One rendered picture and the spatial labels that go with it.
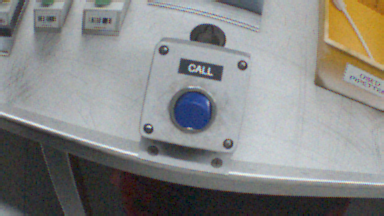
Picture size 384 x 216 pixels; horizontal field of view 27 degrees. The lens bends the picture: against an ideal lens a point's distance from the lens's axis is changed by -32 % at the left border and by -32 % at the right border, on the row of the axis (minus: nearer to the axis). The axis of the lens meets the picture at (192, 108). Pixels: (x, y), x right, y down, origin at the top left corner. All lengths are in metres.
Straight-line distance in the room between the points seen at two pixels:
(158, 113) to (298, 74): 0.15
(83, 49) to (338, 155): 0.25
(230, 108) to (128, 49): 0.12
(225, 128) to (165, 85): 0.05
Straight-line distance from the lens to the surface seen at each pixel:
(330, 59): 0.82
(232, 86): 0.78
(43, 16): 0.85
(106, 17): 0.84
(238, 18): 0.88
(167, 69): 0.78
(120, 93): 0.85
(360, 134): 0.87
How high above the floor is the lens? 1.66
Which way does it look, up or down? 67 degrees down
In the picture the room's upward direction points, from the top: 9 degrees clockwise
